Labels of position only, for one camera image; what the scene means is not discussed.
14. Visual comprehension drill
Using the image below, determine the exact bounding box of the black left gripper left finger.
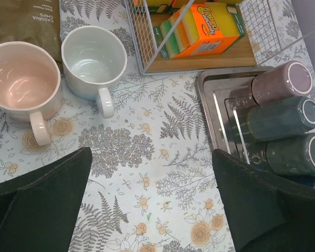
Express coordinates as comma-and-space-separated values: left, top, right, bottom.
0, 147, 92, 251

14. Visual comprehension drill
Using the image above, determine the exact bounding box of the steel tray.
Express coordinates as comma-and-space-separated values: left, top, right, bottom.
195, 65, 315, 190

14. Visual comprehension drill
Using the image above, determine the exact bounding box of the brown snack bag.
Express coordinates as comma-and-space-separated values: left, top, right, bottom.
0, 0, 62, 63

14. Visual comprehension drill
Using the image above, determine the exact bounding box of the pink mug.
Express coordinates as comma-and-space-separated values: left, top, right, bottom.
0, 41, 62, 145

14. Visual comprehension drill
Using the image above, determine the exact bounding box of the white wire wooden shelf rack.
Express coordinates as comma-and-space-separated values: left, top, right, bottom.
125, 1, 280, 74

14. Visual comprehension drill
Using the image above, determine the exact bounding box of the white blue gradient mug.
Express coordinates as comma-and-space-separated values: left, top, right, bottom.
61, 26, 128, 119

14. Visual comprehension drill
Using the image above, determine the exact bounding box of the teal grey mug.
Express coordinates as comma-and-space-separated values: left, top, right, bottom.
247, 97, 315, 141

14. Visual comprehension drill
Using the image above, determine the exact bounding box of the dark green mug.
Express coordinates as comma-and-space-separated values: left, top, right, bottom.
266, 133, 315, 176

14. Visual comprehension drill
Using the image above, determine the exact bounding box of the mauve purple mug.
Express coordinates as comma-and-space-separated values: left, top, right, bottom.
251, 60, 313, 105

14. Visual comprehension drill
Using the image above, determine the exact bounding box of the yellow sponge packs row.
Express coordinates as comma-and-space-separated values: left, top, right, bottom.
133, 0, 243, 14

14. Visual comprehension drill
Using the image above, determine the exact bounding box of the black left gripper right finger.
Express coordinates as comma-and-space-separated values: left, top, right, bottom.
212, 149, 315, 251

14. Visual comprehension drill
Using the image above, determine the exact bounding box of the orange green sponge pack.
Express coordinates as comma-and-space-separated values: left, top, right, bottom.
154, 2, 246, 59

